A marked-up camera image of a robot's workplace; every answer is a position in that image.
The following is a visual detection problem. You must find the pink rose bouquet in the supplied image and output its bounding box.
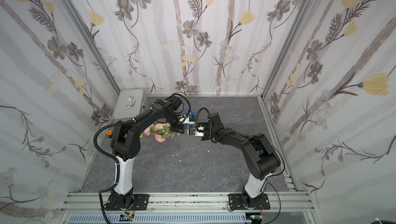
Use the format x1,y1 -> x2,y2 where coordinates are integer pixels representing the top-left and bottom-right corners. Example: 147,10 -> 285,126
140,123 -> 182,143

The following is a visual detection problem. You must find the blue tape dispenser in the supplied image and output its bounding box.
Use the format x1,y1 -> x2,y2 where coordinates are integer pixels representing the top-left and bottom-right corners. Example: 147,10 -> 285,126
185,109 -> 196,124

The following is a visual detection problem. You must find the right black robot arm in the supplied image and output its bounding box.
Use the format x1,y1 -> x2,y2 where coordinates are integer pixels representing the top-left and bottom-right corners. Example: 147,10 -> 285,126
196,113 -> 282,209

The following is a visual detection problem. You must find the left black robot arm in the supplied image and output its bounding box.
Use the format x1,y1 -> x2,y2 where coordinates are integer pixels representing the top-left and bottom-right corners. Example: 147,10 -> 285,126
105,93 -> 189,210

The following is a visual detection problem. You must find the silver aluminium case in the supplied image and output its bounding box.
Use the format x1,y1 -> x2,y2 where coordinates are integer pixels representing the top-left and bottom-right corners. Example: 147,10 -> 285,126
112,89 -> 149,122

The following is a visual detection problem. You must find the brown bottle orange cap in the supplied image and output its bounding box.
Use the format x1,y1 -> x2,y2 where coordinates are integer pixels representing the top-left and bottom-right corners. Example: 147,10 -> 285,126
106,130 -> 113,138

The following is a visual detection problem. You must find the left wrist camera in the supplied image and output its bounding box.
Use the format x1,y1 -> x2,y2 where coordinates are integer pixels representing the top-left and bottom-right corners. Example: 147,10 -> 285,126
178,114 -> 195,125

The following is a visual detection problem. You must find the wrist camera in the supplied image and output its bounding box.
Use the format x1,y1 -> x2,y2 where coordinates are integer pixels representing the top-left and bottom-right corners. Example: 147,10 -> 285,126
188,127 -> 205,137
178,114 -> 195,125

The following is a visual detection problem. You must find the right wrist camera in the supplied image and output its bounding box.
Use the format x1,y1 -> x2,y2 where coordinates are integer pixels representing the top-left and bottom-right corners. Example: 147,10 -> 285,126
188,127 -> 205,137

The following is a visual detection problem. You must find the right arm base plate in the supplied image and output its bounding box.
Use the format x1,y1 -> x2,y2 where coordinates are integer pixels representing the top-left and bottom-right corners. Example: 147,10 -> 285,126
228,193 -> 271,211

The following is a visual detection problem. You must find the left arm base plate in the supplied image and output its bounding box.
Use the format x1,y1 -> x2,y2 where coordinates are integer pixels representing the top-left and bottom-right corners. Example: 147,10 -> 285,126
104,193 -> 150,211

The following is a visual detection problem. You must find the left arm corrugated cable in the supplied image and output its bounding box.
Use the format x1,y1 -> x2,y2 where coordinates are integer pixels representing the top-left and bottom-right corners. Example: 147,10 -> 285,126
93,117 -> 149,224

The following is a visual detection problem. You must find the aluminium mounting rail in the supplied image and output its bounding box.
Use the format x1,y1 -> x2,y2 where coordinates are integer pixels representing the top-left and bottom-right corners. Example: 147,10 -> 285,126
60,192 -> 314,214

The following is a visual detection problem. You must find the white slotted cable duct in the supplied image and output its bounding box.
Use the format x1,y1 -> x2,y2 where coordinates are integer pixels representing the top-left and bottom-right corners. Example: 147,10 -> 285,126
67,213 -> 251,224

